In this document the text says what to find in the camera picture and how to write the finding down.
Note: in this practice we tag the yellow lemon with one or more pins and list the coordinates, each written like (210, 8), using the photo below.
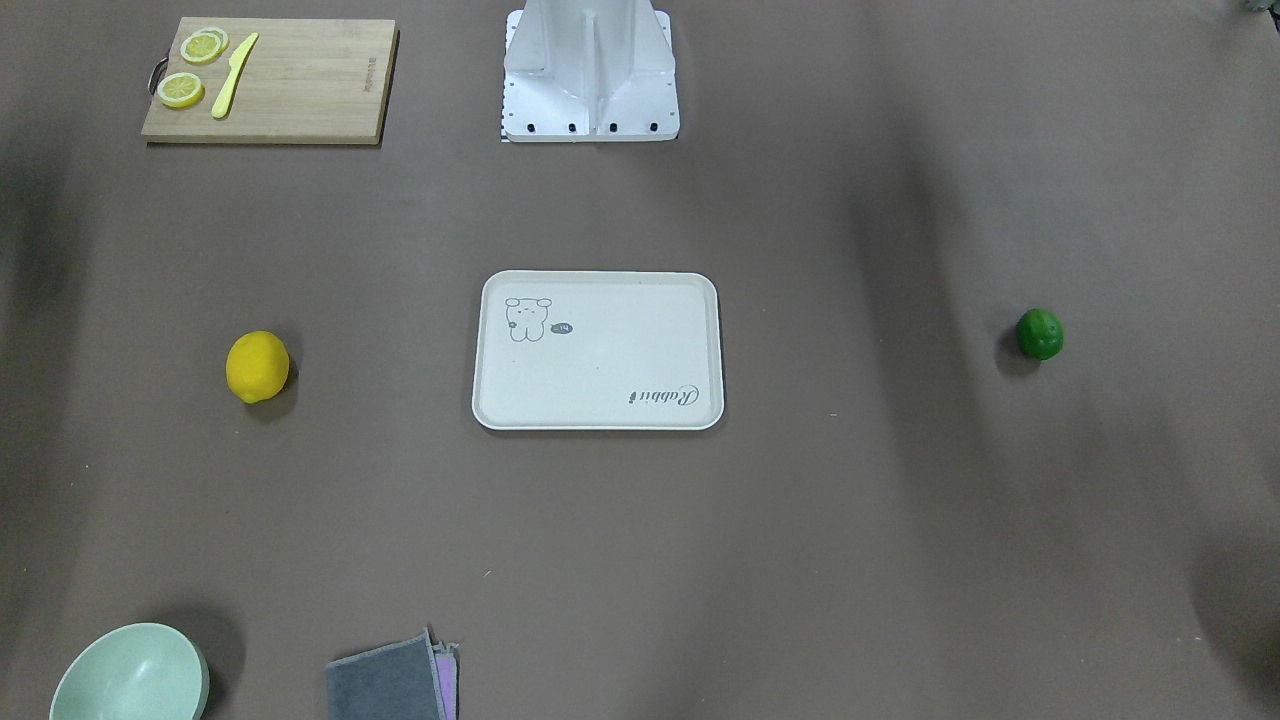
(257, 367)

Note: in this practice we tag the green lime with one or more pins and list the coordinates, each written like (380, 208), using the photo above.
(1039, 334)

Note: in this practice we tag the white rabbit print tray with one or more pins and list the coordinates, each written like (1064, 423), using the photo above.
(598, 351)

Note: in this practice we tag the purple folded cloth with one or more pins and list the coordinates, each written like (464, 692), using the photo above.
(447, 671)

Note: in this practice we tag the grey folded cloth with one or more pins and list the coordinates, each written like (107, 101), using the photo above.
(397, 681)

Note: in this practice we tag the bamboo cutting board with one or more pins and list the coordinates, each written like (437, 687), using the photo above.
(309, 81)

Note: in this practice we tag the yellow plastic knife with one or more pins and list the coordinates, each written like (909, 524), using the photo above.
(221, 107)

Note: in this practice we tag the lemon slice lower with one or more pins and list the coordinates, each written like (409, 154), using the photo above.
(180, 90)

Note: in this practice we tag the lemon slice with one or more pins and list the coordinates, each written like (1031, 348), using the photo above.
(180, 90)
(204, 45)

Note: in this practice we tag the lemon slice upper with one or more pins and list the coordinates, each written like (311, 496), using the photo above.
(204, 45)

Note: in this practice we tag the mint green bowl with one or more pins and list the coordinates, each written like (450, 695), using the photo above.
(138, 671)

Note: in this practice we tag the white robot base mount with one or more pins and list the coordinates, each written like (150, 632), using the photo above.
(589, 71)

